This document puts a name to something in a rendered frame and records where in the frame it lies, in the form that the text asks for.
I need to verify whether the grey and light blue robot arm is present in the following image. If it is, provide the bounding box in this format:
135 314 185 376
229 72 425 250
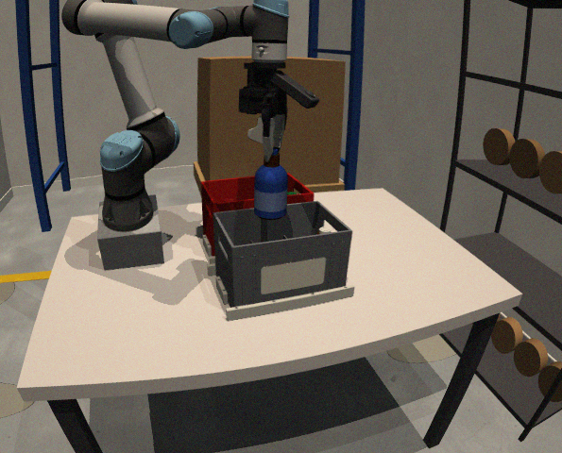
61 0 289 232

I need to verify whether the blue bottle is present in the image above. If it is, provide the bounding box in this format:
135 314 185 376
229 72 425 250
254 148 288 220

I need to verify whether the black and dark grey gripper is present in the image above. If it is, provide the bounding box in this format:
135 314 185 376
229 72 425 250
239 62 287 162

